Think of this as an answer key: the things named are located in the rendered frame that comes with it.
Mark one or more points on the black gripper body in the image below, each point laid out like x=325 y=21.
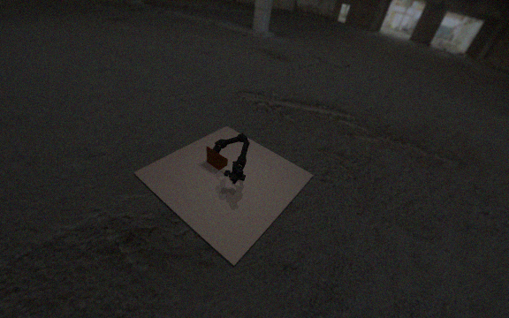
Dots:
x=228 y=172

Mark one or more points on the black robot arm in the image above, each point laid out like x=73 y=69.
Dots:
x=241 y=159

